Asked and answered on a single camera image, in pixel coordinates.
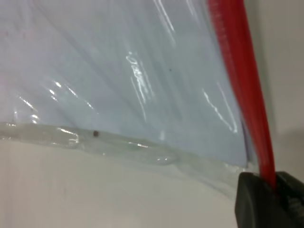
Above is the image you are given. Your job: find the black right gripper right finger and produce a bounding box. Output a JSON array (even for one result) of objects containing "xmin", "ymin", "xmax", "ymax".
[{"xmin": 275, "ymin": 171, "xmax": 304, "ymax": 228}]

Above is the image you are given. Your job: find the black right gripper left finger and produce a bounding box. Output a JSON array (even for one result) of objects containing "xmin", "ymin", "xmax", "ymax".
[{"xmin": 234, "ymin": 171, "xmax": 278, "ymax": 228}]

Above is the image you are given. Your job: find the clear plastic red-zipper bag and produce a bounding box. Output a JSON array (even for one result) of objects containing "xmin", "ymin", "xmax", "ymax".
[{"xmin": 0, "ymin": 0, "xmax": 278, "ymax": 199}]

